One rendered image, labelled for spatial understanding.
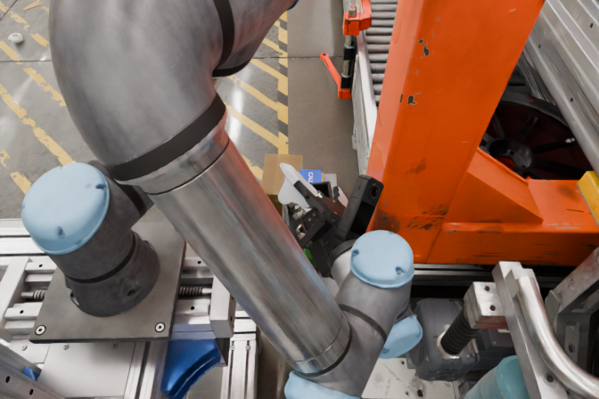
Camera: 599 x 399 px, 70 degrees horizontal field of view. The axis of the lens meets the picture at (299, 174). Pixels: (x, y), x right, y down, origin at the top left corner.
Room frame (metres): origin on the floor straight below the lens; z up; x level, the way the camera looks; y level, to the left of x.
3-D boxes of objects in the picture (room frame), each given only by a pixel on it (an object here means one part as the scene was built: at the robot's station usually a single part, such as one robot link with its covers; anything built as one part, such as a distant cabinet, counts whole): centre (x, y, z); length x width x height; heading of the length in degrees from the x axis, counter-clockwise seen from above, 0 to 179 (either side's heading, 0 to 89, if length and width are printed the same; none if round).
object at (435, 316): (0.41, -0.52, 0.26); 0.42 x 0.18 x 0.35; 89
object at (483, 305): (0.25, -0.29, 0.93); 0.09 x 0.05 x 0.05; 89
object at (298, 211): (0.66, -0.03, 0.51); 0.20 x 0.14 x 0.13; 8
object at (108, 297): (0.35, 0.32, 0.87); 0.15 x 0.15 x 0.10
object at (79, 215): (0.35, 0.32, 0.98); 0.13 x 0.12 x 0.14; 150
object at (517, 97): (0.95, -0.69, 0.39); 0.66 x 0.66 x 0.24
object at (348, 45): (1.78, -0.24, 0.30); 0.09 x 0.05 x 0.50; 179
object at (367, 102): (1.87, -0.31, 0.28); 2.47 x 0.09 x 0.22; 179
